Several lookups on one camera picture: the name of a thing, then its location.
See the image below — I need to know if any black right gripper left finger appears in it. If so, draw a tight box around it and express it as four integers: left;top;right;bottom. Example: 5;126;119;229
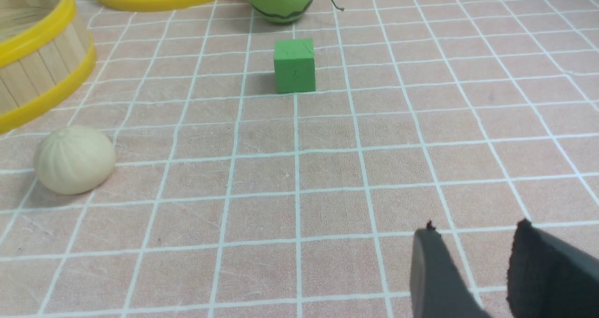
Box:
410;221;490;318

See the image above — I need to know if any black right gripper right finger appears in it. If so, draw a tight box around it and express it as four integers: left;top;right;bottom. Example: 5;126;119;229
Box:
507;219;599;318

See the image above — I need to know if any white toy bun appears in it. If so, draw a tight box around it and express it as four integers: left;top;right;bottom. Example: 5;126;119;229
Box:
33;125;117;195

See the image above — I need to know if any bamboo steamer tray yellow rim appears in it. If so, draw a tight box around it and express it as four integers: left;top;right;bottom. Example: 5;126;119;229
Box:
0;0;96;133

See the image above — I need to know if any pink checkered tablecloth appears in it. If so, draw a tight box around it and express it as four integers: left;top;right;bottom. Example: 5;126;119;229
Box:
1;0;598;318

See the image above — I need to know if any green foam cube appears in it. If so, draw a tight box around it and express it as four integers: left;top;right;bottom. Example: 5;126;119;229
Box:
273;38;316;94

